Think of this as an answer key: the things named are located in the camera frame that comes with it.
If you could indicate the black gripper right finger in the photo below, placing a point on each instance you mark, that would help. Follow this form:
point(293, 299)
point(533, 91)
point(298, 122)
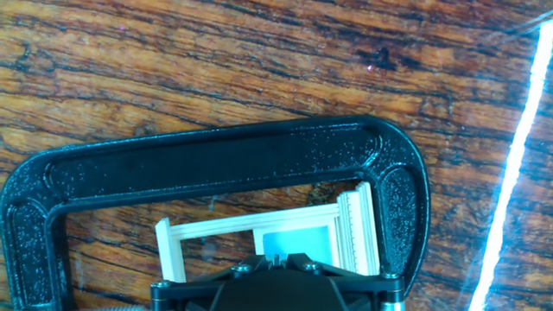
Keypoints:
point(363, 287)

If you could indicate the black C-clamp with steel screw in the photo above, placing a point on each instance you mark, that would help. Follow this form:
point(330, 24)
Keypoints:
point(216, 160)

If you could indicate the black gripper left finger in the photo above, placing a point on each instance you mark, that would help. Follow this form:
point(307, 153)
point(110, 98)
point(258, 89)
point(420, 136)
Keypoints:
point(194, 289)

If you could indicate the glossy wood grain mat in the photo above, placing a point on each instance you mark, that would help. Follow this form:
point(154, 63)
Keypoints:
point(259, 65)

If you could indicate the miniature wooden sliding window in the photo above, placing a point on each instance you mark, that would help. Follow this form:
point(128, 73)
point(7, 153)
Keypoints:
point(259, 220)

